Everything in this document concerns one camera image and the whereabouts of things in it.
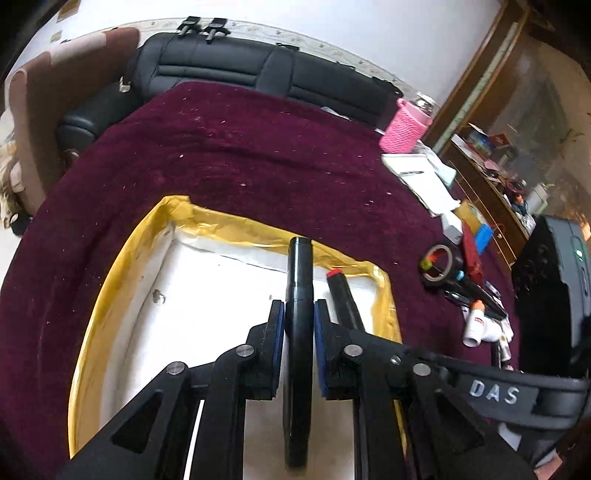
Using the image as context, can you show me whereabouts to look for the white bottle orange cap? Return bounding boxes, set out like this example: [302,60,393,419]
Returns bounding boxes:
[463,300,486,348]

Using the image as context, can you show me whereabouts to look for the plain black marker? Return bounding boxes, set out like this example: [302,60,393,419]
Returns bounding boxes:
[283,237,314,470]

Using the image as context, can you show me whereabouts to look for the black marker red end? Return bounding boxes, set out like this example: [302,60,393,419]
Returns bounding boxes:
[327,269,365,331]

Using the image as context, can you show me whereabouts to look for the black electrical tape roll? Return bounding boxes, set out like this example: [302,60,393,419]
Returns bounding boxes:
[419,241,465,290]

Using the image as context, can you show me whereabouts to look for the white cylindrical container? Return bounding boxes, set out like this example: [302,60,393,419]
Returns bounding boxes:
[482,317,514,343]

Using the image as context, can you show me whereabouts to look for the long black teal-tipped marker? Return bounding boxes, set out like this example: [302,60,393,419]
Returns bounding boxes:
[444,276,508,320]

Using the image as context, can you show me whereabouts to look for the red foil packet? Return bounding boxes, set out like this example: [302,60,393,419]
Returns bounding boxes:
[461,222,484,285]

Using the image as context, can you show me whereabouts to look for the gold-lined white tray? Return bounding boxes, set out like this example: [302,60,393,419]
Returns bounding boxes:
[68,196,402,479]

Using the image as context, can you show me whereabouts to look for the blue battery pack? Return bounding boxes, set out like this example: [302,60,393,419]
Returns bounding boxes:
[474,224,493,255]

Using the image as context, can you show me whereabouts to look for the small white box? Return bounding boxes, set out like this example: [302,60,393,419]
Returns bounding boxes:
[441,211,463,245]

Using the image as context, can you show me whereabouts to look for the white papers and notebook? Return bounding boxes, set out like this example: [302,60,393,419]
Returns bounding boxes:
[382,141,461,217]

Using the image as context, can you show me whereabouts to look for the wooden cabinet counter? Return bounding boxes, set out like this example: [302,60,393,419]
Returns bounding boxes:
[424,1,590,265]

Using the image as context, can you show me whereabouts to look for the maroon velvet tablecloth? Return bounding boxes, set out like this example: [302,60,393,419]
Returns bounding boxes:
[1,82,490,479]

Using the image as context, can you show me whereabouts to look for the pink knitted bottle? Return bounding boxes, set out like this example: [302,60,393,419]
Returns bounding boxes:
[379,92,438,154]

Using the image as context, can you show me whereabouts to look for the brown chair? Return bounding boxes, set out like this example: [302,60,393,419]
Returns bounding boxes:
[8,27,140,215]

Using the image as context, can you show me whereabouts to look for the black leather car seat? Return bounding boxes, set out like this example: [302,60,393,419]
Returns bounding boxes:
[55,17,404,157]

